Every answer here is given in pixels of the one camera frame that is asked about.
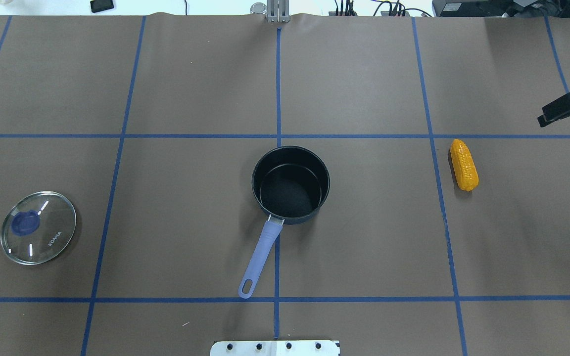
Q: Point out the yellow corn cob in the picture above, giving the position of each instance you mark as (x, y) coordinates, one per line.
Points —
(464, 168)

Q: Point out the glass lid purple knob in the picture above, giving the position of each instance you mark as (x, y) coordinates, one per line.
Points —
(38, 228)

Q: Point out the black monitor base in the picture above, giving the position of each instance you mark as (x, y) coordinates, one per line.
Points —
(500, 8)

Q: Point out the black phone on table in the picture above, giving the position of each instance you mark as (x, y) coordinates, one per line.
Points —
(98, 6)

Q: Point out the dark blue saucepan purple handle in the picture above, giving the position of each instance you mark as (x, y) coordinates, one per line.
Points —
(290, 184)

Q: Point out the grey metal bracket post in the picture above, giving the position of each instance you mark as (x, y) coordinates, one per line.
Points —
(275, 11)

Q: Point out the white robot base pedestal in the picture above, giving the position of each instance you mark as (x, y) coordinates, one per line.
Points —
(276, 348)

